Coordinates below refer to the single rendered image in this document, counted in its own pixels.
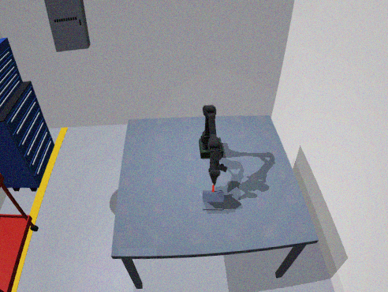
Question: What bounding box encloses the grey flat panel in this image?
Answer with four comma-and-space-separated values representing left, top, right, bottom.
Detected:
203, 190, 224, 210

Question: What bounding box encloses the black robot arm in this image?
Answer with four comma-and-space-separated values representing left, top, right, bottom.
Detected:
201, 105, 227, 172

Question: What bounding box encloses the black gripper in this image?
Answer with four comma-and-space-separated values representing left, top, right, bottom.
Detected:
209, 160, 221, 185

